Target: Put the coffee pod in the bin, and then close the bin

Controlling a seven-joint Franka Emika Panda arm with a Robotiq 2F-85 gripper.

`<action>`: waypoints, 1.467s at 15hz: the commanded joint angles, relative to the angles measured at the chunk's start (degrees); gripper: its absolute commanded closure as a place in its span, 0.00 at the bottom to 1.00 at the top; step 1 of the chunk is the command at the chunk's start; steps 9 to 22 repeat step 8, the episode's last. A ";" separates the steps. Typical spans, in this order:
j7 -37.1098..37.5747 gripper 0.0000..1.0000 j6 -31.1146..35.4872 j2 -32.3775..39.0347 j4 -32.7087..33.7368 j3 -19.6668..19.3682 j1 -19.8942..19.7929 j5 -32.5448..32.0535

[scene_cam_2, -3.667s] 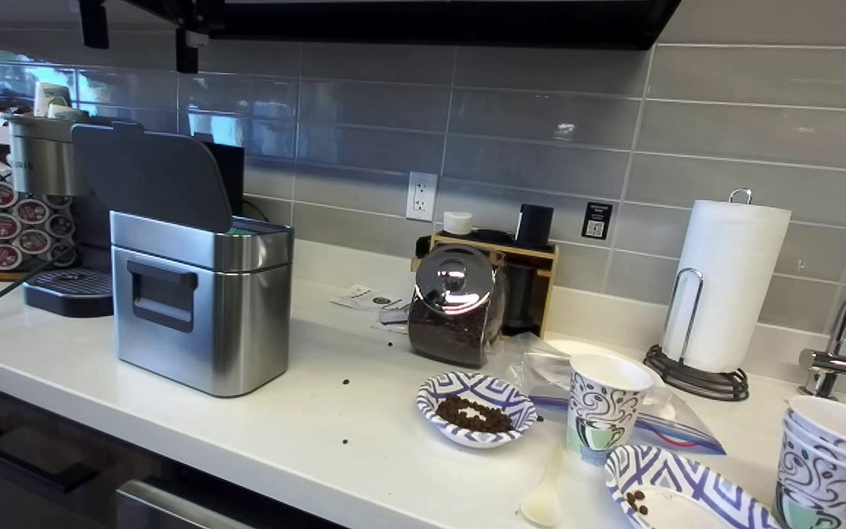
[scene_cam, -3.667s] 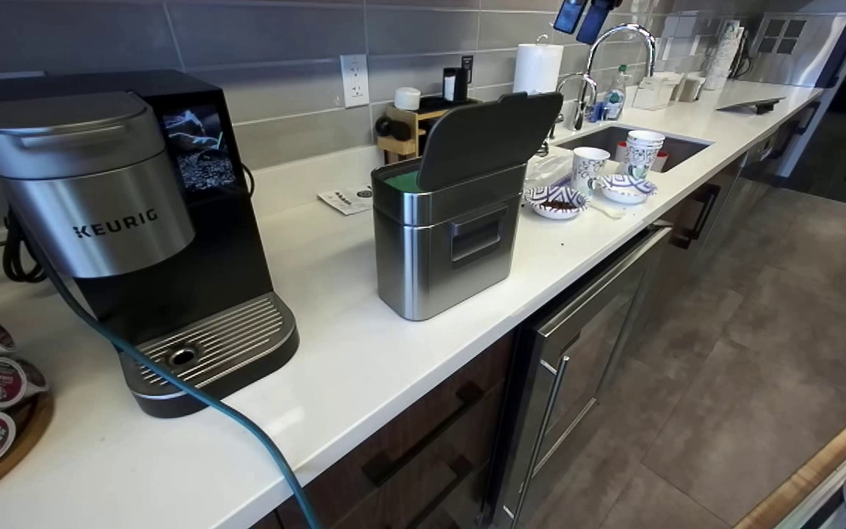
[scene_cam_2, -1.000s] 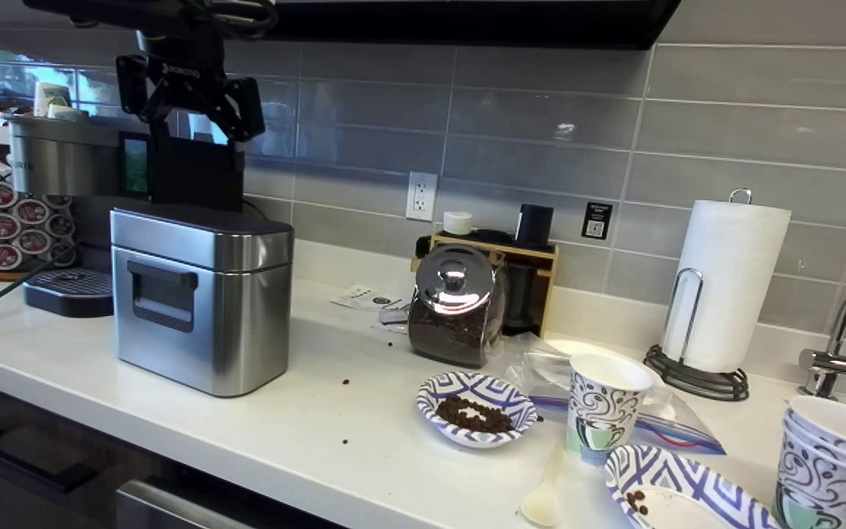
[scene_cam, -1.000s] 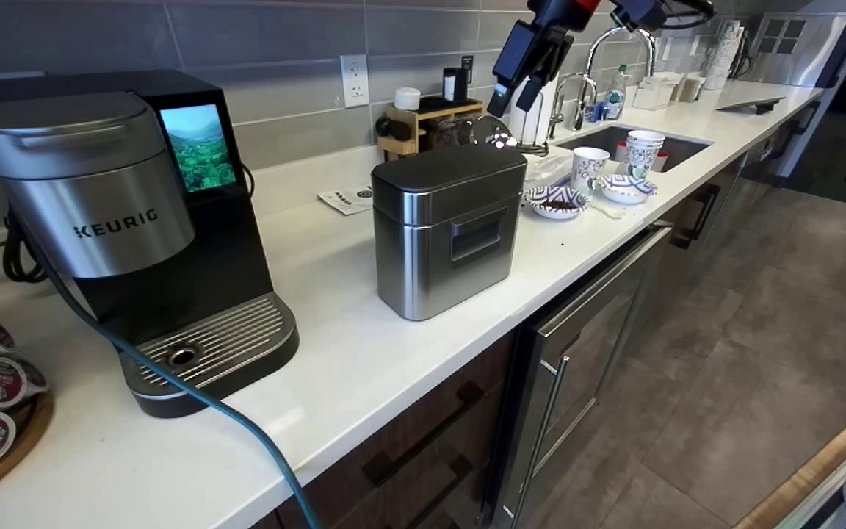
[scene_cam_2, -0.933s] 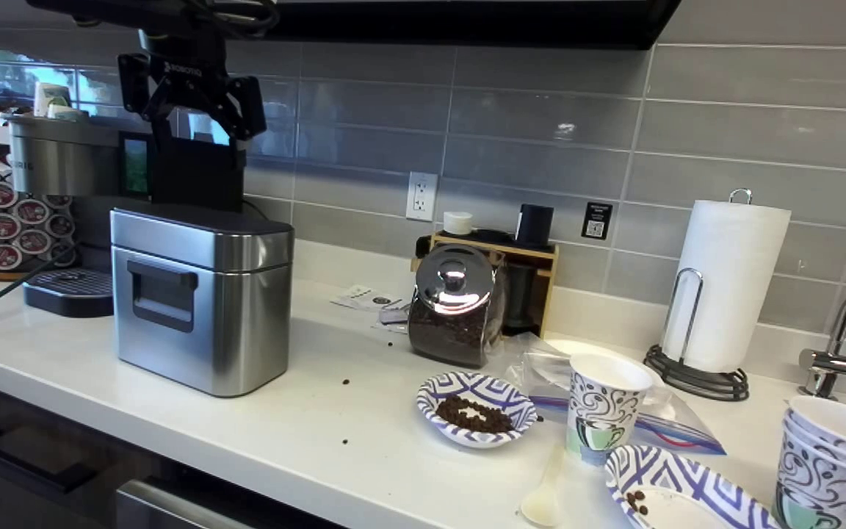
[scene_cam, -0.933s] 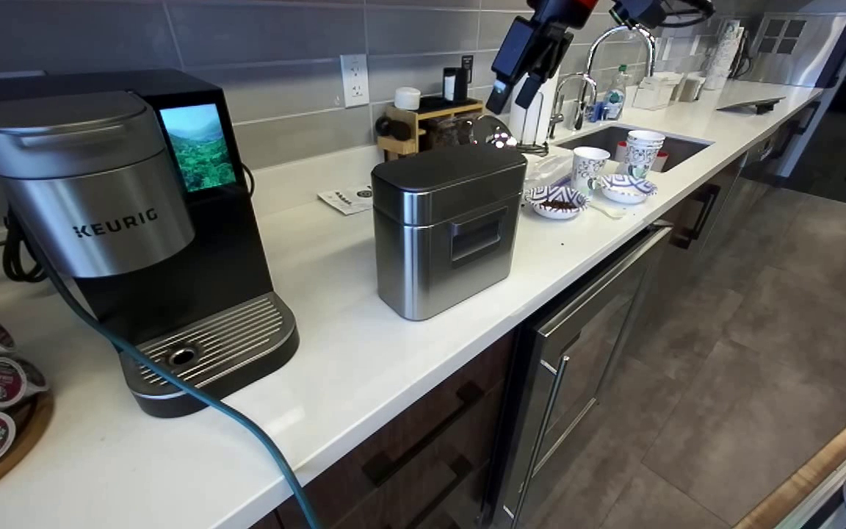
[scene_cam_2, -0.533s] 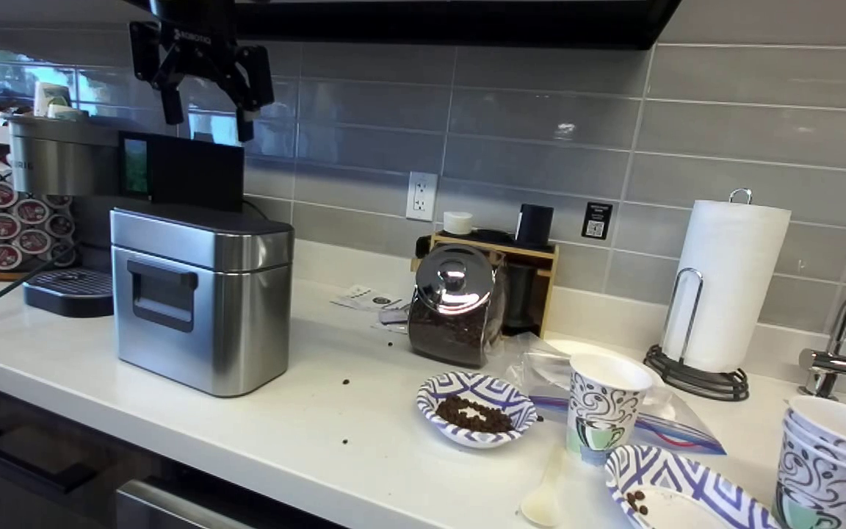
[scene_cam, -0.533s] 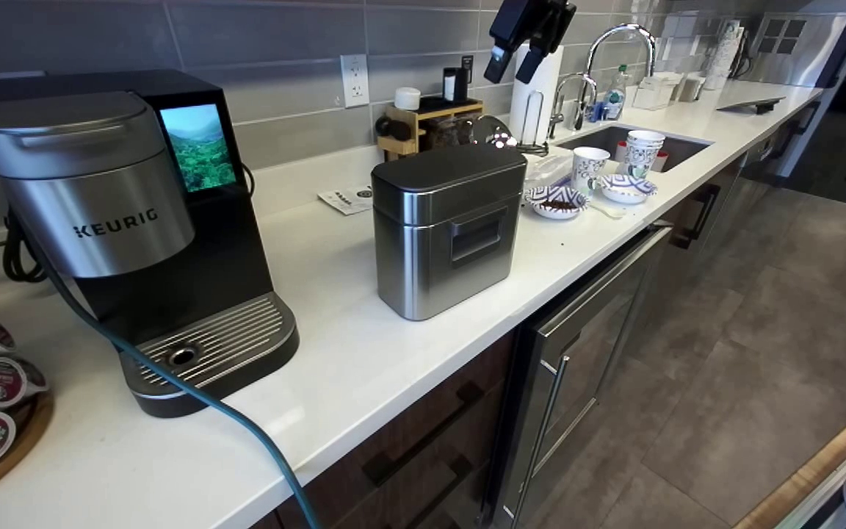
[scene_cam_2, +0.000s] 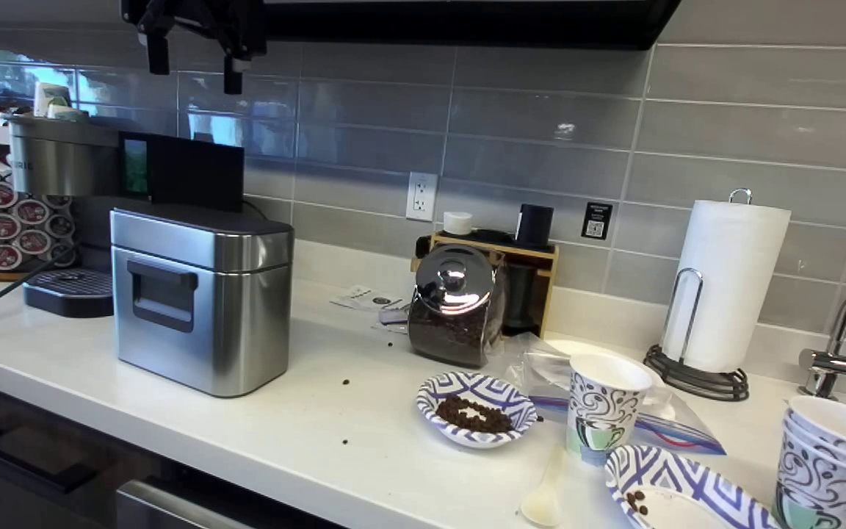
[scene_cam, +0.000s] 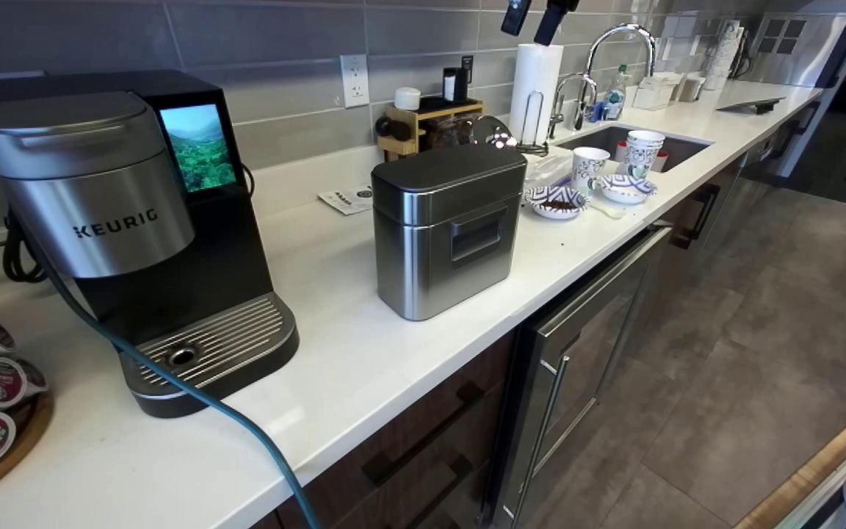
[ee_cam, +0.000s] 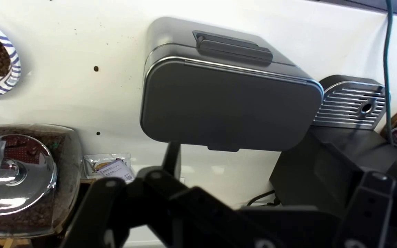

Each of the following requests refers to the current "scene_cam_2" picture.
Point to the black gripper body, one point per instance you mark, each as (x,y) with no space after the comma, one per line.
(198,20)

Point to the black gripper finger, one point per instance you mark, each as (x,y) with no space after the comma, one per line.
(232,72)
(156,52)

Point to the dark grey bin lid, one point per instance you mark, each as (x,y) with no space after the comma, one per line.
(217,221)

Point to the silver black Keurig coffee machine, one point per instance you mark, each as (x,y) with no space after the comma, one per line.
(189,171)

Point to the red lid coffee pod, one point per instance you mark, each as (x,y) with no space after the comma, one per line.
(1,228)
(29,212)
(1,196)
(4,256)
(34,241)

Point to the coffee pod carousel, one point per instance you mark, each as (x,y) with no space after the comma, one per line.
(12,221)

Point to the stainless steel countertop bin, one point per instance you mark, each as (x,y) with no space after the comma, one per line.
(198,313)

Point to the glass coffee jar chrome lid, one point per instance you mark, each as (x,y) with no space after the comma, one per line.
(452,313)

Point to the small white cap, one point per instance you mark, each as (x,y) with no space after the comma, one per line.
(460,225)

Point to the black box on rack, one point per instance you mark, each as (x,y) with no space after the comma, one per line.
(536,228)

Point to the wooden countertop rack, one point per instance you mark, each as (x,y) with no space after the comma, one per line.
(529,261)

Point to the small patterned plate with grounds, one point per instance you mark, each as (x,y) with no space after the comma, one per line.
(476,413)

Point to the dark wooden cabinet drawers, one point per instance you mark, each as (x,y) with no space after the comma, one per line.
(29,459)

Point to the stainless steel dishwasher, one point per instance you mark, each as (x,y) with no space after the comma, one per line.
(207,509)

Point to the patterned paper cup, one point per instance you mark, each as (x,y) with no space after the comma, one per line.
(604,413)

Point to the white plastic spoon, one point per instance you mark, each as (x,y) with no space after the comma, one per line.
(543,496)

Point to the blue white patterned plate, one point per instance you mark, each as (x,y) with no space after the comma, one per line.
(676,481)

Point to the chrome sink faucet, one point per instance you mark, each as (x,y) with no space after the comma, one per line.
(837,363)

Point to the patterned ceramic bowl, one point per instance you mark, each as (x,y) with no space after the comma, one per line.
(837,416)
(824,488)

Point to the black wall plate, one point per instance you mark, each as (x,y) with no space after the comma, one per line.
(598,221)

